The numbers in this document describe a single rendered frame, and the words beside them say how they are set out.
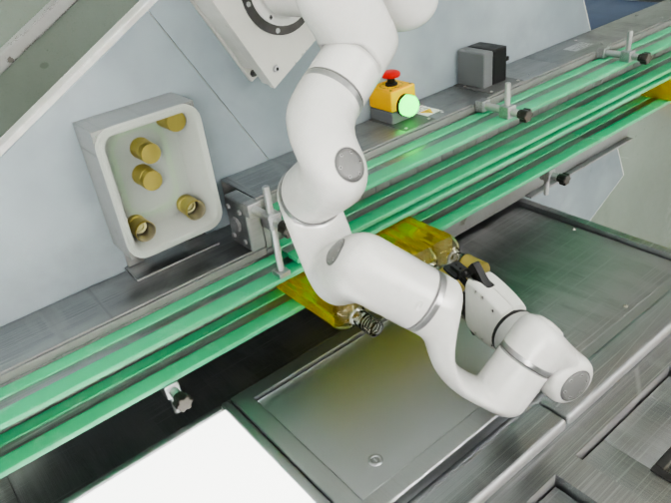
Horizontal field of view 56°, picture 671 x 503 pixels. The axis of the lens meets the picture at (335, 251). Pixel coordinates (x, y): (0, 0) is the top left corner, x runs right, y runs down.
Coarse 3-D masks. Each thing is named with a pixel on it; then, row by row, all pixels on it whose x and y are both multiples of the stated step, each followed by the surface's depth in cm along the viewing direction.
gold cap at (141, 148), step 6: (138, 138) 103; (144, 138) 104; (132, 144) 103; (138, 144) 102; (144, 144) 101; (150, 144) 101; (132, 150) 103; (138, 150) 101; (144, 150) 101; (150, 150) 101; (156, 150) 102; (138, 156) 102; (144, 156) 101; (150, 156) 102; (156, 156) 102; (144, 162) 102; (150, 162) 102
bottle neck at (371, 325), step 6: (354, 312) 103; (360, 312) 102; (366, 312) 103; (354, 318) 102; (360, 318) 102; (366, 318) 101; (372, 318) 101; (354, 324) 103; (360, 324) 102; (366, 324) 101; (372, 324) 100; (378, 324) 102; (366, 330) 101; (372, 330) 102; (378, 330) 102; (372, 336) 101
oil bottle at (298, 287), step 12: (300, 276) 111; (288, 288) 114; (300, 288) 110; (312, 288) 107; (300, 300) 112; (312, 300) 108; (324, 300) 105; (324, 312) 107; (336, 312) 103; (348, 312) 103; (336, 324) 105; (348, 324) 104
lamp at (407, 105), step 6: (402, 96) 130; (408, 96) 129; (414, 96) 130; (402, 102) 129; (408, 102) 129; (414, 102) 129; (396, 108) 131; (402, 108) 129; (408, 108) 129; (414, 108) 130; (402, 114) 131; (408, 114) 130; (414, 114) 131
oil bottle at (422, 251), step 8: (384, 232) 120; (392, 232) 120; (392, 240) 117; (400, 240) 117; (408, 240) 117; (400, 248) 115; (408, 248) 114; (416, 248) 114; (424, 248) 114; (416, 256) 112; (424, 256) 112; (432, 256) 112
